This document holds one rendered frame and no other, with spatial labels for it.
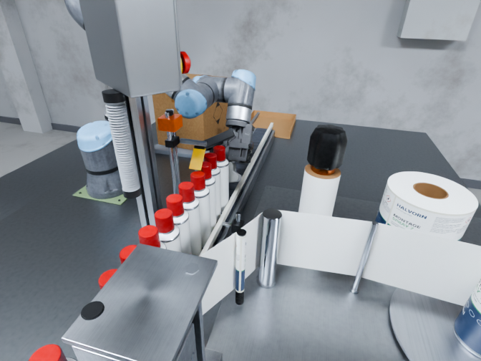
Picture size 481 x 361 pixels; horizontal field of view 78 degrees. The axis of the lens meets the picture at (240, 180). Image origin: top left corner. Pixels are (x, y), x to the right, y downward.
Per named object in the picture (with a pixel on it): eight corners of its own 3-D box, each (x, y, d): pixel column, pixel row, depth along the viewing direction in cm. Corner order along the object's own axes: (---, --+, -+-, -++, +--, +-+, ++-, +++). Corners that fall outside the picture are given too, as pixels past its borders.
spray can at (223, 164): (225, 215, 88) (225, 152, 78) (209, 213, 89) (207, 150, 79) (230, 205, 93) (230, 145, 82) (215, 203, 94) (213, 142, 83)
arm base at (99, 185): (114, 202, 101) (107, 177, 96) (77, 195, 105) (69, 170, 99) (139, 180, 113) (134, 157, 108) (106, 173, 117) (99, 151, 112)
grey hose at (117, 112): (135, 200, 60) (115, 94, 49) (119, 197, 61) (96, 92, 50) (144, 190, 63) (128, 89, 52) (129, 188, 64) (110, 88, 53)
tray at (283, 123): (289, 139, 154) (290, 131, 152) (240, 133, 159) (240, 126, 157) (295, 120, 179) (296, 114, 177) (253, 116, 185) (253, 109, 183)
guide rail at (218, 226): (185, 301, 61) (185, 294, 60) (180, 299, 61) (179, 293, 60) (273, 126, 151) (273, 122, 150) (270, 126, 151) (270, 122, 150)
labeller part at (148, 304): (167, 376, 26) (167, 369, 25) (61, 342, 28) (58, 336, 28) (217, 264, 37) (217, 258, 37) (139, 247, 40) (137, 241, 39)
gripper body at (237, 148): (245, 163, 86) (251, 122, 86) (217, 160, 88) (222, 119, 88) (250, 165, 94) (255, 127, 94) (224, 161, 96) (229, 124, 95)
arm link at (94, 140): (76, 169, 100) (64, 131, 93) (102, 152, 111) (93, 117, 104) (107, 174, 97) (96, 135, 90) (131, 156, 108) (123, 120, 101)
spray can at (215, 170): (215, 226, 84) (213, 160, 74) (200, 220, 86) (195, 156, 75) (224, 216, 88) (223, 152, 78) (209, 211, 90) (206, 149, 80)
